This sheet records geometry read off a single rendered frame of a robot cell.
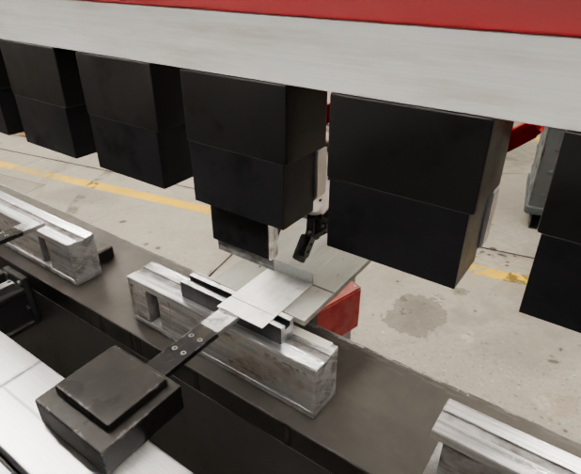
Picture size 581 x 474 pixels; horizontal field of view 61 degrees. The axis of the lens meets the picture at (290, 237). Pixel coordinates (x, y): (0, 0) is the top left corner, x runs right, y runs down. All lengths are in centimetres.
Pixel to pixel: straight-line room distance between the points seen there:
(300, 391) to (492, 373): 153
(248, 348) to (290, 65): 42
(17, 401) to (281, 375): 34
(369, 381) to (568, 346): 173
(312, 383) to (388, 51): 44
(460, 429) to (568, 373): 169
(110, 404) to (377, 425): 37
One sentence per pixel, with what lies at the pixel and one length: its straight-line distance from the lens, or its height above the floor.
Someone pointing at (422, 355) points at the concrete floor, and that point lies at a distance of 218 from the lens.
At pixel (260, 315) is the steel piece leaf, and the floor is 100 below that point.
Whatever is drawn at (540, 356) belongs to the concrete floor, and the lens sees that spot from 235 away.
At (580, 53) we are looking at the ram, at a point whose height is 139.
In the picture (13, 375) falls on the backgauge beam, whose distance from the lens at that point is 74.
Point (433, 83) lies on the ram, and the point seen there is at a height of 136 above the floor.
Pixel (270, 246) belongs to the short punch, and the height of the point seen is 112.
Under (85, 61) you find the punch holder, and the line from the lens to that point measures 74.
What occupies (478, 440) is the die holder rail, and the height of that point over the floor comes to 97.
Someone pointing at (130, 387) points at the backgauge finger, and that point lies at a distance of 59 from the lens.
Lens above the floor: 145
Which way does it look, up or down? 30 degrees down
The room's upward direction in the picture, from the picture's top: straight up
